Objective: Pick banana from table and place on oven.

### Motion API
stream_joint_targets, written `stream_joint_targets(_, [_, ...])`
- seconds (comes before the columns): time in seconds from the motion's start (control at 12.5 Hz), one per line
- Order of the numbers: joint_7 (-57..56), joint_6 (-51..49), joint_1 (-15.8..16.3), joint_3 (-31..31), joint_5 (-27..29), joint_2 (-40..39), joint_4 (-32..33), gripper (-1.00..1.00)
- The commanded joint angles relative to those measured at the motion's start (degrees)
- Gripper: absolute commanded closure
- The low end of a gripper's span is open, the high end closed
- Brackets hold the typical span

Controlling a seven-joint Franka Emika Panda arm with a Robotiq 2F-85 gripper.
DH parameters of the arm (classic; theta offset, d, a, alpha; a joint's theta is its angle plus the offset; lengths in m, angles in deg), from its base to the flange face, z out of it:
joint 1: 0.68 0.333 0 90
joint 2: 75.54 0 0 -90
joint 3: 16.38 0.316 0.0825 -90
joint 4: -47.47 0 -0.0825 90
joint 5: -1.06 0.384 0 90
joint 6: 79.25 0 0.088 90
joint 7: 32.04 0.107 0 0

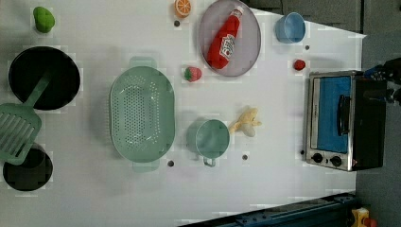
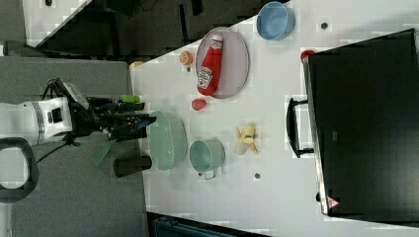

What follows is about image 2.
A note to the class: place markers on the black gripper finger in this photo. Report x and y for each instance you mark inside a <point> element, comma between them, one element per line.
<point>140,121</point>
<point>128,107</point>

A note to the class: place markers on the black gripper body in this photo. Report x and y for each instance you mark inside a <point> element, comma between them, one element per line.
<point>93,114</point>

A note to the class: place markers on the peeled toy banana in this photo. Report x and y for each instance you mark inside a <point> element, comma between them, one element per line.
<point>246,139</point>

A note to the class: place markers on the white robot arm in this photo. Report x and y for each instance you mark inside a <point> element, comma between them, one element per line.
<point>66,119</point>

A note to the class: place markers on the black toaster oven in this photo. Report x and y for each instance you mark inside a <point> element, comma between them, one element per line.
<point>362,100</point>

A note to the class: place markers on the green toy pepper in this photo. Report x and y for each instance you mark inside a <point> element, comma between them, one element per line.
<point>129,99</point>

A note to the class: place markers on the green colander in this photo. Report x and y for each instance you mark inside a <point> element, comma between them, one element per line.
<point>167,140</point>

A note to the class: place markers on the small black cup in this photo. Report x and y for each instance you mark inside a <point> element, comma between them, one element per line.
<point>128,166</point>

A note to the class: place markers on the toy strawberry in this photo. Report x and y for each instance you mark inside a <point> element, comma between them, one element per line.
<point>198,104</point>

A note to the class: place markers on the green metal cup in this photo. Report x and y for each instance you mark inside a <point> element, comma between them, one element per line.
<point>206,156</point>

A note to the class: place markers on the toy orange slice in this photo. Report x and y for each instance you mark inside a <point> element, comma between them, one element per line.
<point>186,58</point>

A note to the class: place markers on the red ketchup bottle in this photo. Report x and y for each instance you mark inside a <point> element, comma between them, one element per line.
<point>209,72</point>

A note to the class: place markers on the grey round plate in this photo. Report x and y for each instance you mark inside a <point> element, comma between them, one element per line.
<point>234,64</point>

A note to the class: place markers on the blue plastic cup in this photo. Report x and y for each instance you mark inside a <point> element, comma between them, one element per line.
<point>275,21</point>

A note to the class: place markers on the small red toy fruit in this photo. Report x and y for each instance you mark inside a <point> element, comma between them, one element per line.
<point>305,54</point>

